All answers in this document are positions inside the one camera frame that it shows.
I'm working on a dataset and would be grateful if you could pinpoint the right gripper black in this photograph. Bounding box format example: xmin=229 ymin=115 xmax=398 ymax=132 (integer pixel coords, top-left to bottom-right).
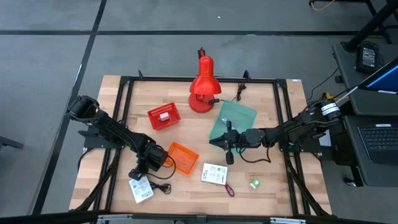
xmin=209 ymin=120 xmax=248 ymax=166

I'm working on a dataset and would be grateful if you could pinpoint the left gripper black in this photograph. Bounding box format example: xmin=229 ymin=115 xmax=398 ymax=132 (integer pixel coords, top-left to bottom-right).
xmin=129 ymin=143 xmax=169 ymax=181

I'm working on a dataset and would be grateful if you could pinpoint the white booklet packet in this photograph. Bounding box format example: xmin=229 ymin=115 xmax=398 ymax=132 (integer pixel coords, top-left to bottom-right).
xmin=200 ymin=162 xmax=229 ymax=186

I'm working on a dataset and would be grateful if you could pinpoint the white printed cardboard box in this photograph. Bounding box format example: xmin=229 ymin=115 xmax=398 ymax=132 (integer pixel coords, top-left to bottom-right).
xmin=128 ymin=175 xmax=155 ymax=205

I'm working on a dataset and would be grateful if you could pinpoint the purple small tool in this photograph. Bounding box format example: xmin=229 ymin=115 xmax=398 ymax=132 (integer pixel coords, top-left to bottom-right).
xmin=224 ymin=182 xmax=236 ymax=198

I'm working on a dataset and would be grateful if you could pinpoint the orange plastic basket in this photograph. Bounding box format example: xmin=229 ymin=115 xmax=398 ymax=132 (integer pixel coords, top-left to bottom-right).
xmin=166 ymin=141 xmax=200 ymax=177

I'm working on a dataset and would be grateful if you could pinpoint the red plastic basket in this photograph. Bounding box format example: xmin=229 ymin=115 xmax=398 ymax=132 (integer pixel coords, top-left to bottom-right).
xmin=147 ymin=102 xmax=182 ymax=131

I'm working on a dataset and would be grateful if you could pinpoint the red desk lamp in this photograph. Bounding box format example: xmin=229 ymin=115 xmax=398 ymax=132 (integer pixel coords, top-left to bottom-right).
xmin=188 ymin=47 xmax=223 ymax=114

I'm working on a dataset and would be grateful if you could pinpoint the grey side desk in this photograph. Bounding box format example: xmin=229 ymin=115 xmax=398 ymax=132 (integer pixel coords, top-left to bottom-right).
xmin=331 ymin=42 xmax=398 ymax=187

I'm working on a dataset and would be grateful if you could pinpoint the black floor stand leg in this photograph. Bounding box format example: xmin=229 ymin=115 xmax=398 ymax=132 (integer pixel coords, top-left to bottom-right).
xmin=0 ymin=135 xmax=25 ymax=150

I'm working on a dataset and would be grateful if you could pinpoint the black laptop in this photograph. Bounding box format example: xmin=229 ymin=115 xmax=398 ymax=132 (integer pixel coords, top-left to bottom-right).
xmin=357 ymin=123 xmax=398 ymax=166

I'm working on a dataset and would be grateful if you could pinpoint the black power adapter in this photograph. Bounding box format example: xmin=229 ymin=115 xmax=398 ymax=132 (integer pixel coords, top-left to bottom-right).
xmin=356 ymin=42 xmax=382 ymax=75

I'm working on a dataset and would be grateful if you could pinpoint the monitor with blue screen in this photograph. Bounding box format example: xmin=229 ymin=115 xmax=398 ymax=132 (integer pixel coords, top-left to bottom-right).
xmin=357 ymin=57 xmax=398 ymax=95

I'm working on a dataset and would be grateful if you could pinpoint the black coiled cable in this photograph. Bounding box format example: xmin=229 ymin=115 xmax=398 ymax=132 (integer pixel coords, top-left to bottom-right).
xmin=149 ymin=181 xmax=172 ymax=195

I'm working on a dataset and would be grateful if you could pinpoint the black bundled cord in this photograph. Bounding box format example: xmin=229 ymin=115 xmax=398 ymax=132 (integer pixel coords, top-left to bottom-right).
xmin=235 ymin=81 xmax=248 ymax=102

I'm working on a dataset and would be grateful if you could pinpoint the silver metal bracket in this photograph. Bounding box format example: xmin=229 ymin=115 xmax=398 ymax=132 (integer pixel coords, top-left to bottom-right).
xmin=269 ymin=217 xmax=307 ymax=224
xmin=96 ymin=213 xmax=133 ymax=224

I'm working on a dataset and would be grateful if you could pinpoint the black aluminium table frame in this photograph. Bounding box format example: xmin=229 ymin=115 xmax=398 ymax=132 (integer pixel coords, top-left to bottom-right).
xmin=70 ymin=70 xmax=332 ymax=218

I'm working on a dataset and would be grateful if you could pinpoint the yellow floor cable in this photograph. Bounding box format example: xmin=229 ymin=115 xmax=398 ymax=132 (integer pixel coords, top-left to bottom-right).
xmin=309 ymin=0 xmax=336 ymax=12

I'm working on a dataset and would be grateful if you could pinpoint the black desk leg frame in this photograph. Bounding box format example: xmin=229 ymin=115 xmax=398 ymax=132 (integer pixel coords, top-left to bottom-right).
xmin=341 ymin=0 xmax=398 ymax=52

